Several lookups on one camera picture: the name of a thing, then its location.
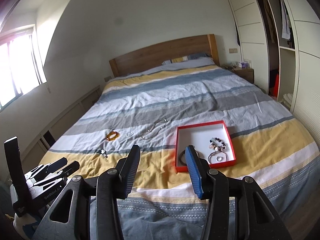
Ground silver wristwatch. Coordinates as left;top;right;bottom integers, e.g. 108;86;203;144
99;149;108;158

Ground amber orange bangle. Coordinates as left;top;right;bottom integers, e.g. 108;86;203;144
105;131;120;141

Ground silver hoop earring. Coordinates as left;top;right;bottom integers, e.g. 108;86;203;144
126;132;134;138

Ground beaded charm bracelet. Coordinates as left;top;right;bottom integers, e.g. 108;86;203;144
208;136;230;152

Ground red jewelry box tray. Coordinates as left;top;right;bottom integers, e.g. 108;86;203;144
175;120;236;172

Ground dark brown bangle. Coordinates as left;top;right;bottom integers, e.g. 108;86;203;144
178;147;199;166

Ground silver chain necklace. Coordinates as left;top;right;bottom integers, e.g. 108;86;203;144
140;119;169;141

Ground striped duvet cover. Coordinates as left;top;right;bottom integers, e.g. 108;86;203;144
41;62;319;239

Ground window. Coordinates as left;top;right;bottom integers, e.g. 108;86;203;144
1;24;47;110

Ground wooden headboard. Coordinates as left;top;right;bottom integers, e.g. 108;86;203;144
109;34;220;77

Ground red item in wardrobe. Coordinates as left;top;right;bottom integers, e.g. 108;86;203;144
269;70;279;98

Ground wooden nightstand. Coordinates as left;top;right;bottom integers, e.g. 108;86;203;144
220;63;254;83

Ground grey pillow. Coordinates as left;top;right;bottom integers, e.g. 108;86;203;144
161;52;217;67

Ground hanging shirt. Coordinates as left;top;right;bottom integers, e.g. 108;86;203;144
280;0;291;41

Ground white wardrobe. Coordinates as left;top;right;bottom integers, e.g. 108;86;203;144
228;0;319;140

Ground low white wall cabinet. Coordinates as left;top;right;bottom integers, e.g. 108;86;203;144
21;86;101;166

